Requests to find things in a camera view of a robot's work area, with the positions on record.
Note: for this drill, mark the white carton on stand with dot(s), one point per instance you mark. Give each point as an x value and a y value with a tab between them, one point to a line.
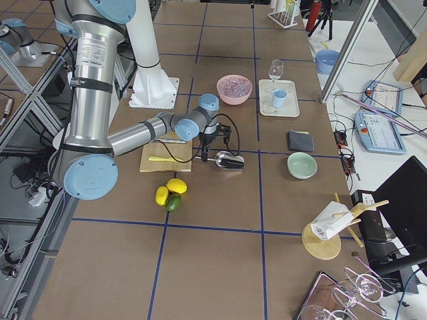
333	218

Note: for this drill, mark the white wire rack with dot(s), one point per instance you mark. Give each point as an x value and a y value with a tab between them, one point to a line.
284	12

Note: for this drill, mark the green ceramic bowl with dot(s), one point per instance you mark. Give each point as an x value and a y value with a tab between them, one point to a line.
302	165

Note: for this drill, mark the whole yellow lemon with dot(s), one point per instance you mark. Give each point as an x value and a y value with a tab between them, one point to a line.
176	185

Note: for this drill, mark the aluminium frame post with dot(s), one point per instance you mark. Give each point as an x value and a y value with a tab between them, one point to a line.
363	16

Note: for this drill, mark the clear wine glass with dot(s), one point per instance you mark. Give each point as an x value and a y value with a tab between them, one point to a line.
275	73

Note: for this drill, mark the cream bear tray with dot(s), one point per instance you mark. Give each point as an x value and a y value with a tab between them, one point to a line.
290	107

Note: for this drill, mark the green lime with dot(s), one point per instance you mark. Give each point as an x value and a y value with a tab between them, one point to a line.
173	202

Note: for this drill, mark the red cylinder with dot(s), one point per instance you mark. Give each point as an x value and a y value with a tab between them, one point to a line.
313	16

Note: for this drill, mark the steel cylindrical rod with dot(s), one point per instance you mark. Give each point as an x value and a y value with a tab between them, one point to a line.
180	141

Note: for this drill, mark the grey folded cloth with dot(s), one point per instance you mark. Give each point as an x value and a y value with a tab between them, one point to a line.
299	141

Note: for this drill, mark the blue teach pendant far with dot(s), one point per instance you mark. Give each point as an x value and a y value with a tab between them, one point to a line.
384	97

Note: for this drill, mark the blue teach pendant near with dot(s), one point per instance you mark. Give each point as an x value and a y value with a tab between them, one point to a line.
377	134

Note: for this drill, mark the yellow plastic knife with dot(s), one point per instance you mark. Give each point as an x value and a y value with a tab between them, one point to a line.
164	159

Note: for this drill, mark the pink plastic bowl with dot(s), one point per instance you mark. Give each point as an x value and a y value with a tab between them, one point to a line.
231	100

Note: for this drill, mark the blue teach pendant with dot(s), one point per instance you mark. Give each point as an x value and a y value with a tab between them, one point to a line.
384	97
377	134

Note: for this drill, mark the wooden stand with pegs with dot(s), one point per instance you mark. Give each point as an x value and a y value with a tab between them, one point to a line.
327	250

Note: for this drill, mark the black tripod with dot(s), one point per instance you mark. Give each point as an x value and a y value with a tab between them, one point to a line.
325	16

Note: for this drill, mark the blue bowl at edge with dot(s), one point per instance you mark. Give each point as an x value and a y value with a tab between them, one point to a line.
325	60

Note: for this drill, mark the clear ice cubes pile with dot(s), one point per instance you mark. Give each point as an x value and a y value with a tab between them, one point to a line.
234	87

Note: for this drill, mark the wooden cutting board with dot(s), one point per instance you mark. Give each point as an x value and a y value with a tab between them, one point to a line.
157	149

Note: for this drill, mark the black monitor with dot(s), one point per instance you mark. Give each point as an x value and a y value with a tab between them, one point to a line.
405	190

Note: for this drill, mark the light blue plastic cup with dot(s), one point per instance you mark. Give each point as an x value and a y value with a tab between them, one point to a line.
278	98

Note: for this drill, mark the stainless steel scoop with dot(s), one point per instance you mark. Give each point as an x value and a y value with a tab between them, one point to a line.
225	160

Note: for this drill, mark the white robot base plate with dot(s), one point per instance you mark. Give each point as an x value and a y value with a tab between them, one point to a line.
153	89

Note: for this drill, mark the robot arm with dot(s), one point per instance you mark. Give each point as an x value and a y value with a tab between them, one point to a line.
86	168

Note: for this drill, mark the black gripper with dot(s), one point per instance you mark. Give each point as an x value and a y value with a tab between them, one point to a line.
207	140

